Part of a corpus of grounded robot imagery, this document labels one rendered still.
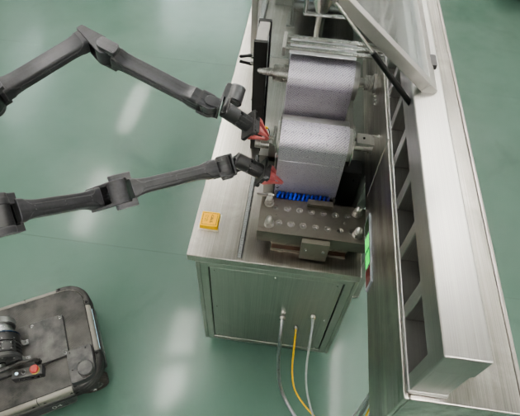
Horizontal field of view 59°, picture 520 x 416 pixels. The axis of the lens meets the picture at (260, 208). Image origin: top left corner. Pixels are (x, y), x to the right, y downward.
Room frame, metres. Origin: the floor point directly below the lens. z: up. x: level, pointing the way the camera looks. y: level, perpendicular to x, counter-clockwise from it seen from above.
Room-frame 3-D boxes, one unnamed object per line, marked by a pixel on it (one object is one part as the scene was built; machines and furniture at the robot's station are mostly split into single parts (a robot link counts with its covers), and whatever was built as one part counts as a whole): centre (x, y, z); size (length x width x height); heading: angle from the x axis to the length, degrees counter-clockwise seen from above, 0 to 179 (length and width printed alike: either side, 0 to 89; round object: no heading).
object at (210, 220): (1.05, 0.19, 0.91); 0.07 x 0.07 x 0.02; 86
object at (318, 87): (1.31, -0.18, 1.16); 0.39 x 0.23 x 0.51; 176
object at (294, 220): (1.00, -0.20, 1.00); 0.40 x 0.16 x 0.06; 86
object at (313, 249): (0.91, -0.21, 0.96); 0.10 x 0.03 x 0.11; 86
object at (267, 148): (1.23, -0.01, 1.05); 0.06 x 0.05 x 0.31; 86
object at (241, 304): (2.12, -0.17, 0.43); 2.52 x 0.64 x 0.86; 176
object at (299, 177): (1.12, -0.17, 1.11); 0.23 x 0.01 x 0.18; 86
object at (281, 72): (1.44, -0.04, 1.33); 0.06 x 0.06 x 0.06; 86
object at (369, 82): (1.42, -0.36, 1.33); 0.07 x 0.07 x 0.07; 86
